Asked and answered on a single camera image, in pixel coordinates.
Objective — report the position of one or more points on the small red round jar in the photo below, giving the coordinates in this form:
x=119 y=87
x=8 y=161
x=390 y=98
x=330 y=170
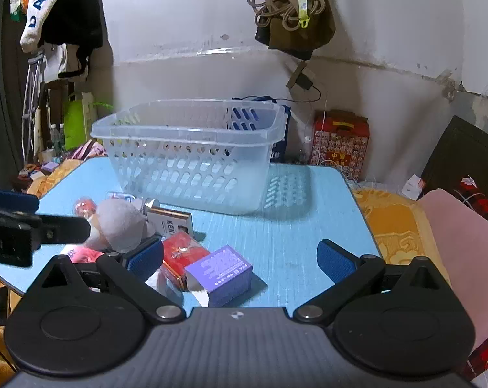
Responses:
x=85 y=206

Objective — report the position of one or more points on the clear plastic basket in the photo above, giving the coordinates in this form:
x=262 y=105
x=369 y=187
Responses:
x=179 y=169

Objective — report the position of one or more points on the dark wooden board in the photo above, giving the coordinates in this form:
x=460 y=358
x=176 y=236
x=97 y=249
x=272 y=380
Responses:
x=458 y=149

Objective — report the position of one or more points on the pink snack packet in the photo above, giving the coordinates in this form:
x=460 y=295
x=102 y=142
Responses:
x=86 y=255

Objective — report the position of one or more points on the grey plush toy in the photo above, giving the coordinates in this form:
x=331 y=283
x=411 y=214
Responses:
x=118 y=222

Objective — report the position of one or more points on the white black hanging jacket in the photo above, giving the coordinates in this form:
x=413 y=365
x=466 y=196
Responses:
x=70 y=20

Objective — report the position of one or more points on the green paper bag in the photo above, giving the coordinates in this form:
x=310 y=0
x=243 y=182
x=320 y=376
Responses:
x=76 y=125

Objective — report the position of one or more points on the aluminium crutch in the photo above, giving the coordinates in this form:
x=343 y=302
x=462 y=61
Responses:
x=28 y=89

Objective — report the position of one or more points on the red gift box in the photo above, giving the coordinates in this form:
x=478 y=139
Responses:
x=341 y=141

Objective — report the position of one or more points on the orange patterned blanket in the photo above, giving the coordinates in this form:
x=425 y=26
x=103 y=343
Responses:
x=397 y=226

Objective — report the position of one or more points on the dark olive hanging bag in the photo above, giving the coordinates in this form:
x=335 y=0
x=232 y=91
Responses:
x=300 y=42

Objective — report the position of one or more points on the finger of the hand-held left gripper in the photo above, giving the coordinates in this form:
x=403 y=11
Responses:
x=64 y=229
x=15 y=201

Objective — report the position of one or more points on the blue shopping bag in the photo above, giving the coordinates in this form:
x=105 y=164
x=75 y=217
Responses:
x=286 y=117

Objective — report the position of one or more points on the small white box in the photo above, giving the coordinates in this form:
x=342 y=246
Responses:
x=413 y=188

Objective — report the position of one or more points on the clear plastic packet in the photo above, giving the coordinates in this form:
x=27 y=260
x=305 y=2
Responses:
x=122 y=198

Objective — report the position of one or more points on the floral blanket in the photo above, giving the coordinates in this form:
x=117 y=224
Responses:
x=88 y=151

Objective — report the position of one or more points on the pink cloth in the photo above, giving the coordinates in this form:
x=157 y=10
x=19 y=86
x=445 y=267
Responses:
x=462 y=250

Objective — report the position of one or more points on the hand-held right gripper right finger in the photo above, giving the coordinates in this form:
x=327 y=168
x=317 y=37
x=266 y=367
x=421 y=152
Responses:
x=335 y=264

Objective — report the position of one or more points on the white cigarette box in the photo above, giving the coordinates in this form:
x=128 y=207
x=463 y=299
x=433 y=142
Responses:
x=175 y=222

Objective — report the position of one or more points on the clear plastic water bottle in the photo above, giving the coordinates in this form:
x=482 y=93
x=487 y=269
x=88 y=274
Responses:
x=53 y=139
x=61 y=136

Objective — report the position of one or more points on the small purple soap box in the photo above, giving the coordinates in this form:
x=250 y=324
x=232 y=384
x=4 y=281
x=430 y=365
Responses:
x=49 y=166

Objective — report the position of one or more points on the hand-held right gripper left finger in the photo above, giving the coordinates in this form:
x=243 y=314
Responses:
x=147 y=258

